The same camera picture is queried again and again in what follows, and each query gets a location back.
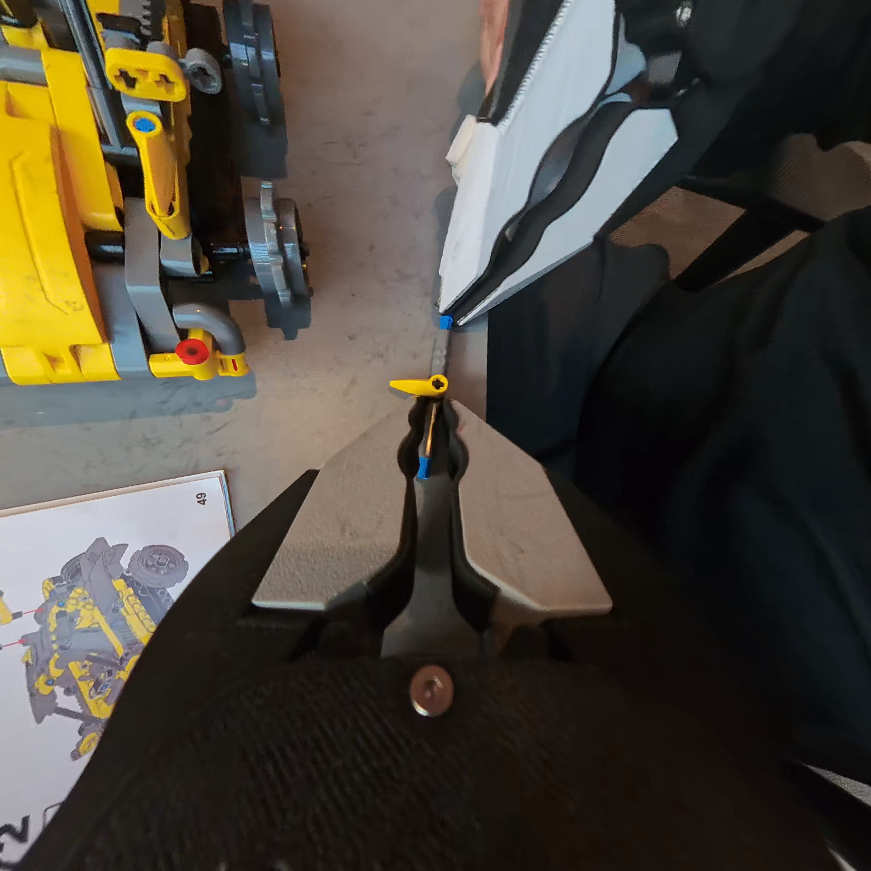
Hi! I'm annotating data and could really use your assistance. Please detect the instruction booklet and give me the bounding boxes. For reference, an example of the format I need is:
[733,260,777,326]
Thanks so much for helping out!
[0,470,235,858]

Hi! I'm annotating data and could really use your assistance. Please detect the yellow toy brick vehicle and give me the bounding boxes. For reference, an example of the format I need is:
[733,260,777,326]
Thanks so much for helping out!
[0,0,315,389]

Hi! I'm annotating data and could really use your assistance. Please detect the person's right hand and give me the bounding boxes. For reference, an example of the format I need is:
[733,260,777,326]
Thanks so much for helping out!
[478,0,521,96]

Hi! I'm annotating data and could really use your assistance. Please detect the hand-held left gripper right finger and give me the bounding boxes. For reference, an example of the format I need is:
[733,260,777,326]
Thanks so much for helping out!
[442,400,613,649]

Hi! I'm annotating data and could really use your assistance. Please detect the person's dark clothing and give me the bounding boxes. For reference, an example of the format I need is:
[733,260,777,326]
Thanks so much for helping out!
[486,210,871,871]

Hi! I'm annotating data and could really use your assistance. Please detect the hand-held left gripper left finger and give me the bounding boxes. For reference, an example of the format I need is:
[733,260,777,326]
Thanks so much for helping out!
[252,400,421,628]

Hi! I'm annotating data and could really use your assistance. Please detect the grey axle pin blue tip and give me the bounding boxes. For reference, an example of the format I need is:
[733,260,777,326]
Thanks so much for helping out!
[416,398,441,480]

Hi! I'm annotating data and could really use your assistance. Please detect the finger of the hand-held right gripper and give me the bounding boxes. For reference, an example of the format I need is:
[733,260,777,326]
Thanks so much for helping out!
[452,105,681,327]
[437,0,621,314]

